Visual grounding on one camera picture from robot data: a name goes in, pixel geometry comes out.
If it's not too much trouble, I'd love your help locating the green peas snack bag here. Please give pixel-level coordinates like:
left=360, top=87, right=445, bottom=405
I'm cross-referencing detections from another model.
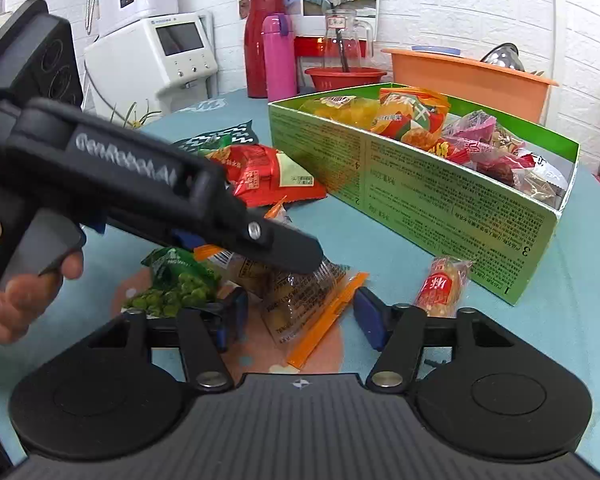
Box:
left=122, top=247, right=221, bottom=318

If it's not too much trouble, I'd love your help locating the red plastic basin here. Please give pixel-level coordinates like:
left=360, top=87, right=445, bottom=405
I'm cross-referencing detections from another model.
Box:
left=304, top=67, right=387, bottom=92

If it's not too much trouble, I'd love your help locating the green cardboard box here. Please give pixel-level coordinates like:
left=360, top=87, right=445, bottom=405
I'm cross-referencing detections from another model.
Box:
left=268, top=96, right=580, bottom=304

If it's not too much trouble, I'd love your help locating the glass pitcher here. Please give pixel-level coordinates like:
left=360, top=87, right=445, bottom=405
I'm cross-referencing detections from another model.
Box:
left=323, top=8, right=374, bottom=73

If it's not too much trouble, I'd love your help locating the orange red snack bag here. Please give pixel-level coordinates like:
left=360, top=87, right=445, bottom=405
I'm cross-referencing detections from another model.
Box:
left=370, top=86, right=451, bottom=151

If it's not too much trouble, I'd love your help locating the red thermos jug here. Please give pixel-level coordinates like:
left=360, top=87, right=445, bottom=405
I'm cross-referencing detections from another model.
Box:
left=244, top=0, right=285, bottom=99

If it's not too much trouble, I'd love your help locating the white screen appliance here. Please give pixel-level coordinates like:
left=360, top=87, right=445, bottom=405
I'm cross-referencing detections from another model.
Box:
left=84, top=12, right=218, bottom=124

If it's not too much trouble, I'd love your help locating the yellow chips bag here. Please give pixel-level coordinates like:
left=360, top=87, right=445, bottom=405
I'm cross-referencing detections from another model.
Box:
left=299, top=96, right=380, bottom=130

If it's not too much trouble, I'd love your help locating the pink thermos bottle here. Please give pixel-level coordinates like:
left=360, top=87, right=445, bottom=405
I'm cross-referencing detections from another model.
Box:
left=262, top=13, right=298, bottom=102

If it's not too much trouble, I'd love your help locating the steel bowl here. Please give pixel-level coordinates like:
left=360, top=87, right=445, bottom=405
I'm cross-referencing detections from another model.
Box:
left=481, top=42, right=524, bottom=72

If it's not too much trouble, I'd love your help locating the clear orange-edged snack bag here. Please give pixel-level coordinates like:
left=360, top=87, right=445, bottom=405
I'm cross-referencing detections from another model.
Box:
left=194, top=199, right=371, bottom=371

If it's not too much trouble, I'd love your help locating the orange plastic basin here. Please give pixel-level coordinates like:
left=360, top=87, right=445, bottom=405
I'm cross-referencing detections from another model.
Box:
left=384, top=49, right=558, bottom=122

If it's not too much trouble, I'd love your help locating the small red cake packet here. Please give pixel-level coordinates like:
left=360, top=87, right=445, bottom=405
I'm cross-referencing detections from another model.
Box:
left=415, top=256, right=474, bottom=318

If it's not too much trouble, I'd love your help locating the person left hand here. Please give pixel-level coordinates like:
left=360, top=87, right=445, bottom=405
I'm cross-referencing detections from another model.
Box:
left=0, top=252, right=83, bottom=344

